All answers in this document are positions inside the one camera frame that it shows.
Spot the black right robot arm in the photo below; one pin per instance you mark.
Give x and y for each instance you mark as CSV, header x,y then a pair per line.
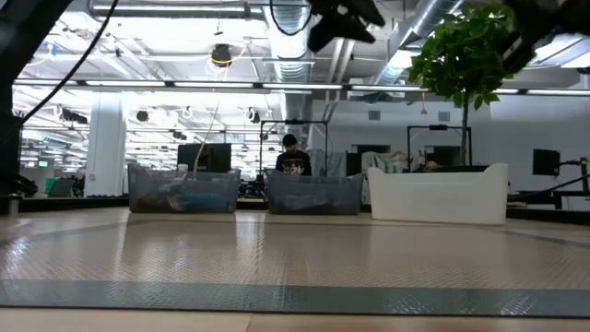
x,y
553,18

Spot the black monitor on arm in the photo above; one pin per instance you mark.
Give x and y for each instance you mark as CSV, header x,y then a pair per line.
x,y
546,161

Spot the ceiling light strip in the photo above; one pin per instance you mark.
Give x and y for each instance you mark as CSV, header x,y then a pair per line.
x,y
299,86

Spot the black round ceiling fixture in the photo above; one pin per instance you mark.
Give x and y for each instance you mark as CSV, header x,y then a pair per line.
x,y
221,54

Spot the green leafy indoor tree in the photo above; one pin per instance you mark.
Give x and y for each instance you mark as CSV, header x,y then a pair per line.
x,y
465,50

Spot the cloth covered equipment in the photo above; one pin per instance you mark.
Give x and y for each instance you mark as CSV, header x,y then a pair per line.
x,y
387,161

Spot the person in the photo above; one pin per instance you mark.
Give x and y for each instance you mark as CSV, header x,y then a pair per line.
x,y
294,161

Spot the grey translucent bin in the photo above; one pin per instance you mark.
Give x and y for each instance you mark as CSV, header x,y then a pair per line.
x,y
313,193
184,184

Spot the black computer monitor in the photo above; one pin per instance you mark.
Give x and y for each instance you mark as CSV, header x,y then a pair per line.
x,y
212,157

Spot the white plastic bin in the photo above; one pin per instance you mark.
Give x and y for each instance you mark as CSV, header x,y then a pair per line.
x,y
438,193

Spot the beige mat with grey border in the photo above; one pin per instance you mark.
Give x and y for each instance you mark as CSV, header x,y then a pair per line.
x,y
276,267

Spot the white column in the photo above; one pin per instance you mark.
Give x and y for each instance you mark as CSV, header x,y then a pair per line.
x,y
105,152

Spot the green chair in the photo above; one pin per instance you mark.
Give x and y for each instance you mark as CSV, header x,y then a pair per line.
x,y
60,186

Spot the black stand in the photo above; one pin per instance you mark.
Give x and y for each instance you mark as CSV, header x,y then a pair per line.
x,y
10,157

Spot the silver ventilation duct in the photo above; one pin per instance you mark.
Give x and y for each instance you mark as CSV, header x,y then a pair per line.
x,y
290,69

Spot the black metal frame rig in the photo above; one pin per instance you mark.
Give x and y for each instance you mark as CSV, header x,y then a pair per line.
x,y
295,122
438,127

